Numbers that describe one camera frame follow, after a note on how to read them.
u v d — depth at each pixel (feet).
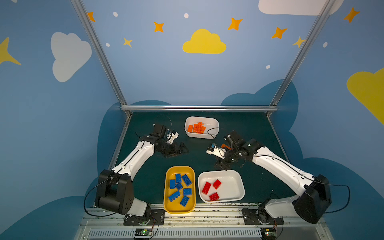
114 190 1.40
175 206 2.59
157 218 2.42
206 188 2.73
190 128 3.65
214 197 2.64
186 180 2.82
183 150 2.41
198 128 3.56
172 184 2.71
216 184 2.75
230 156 2.19
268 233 2.35
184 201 2.57
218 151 2.21
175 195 2.58
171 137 2.45
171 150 2.44
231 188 2.78
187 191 2.64
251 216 2.46
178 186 2.72
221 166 2.27
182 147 2.45
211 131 3.52
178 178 2.82
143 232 2.33
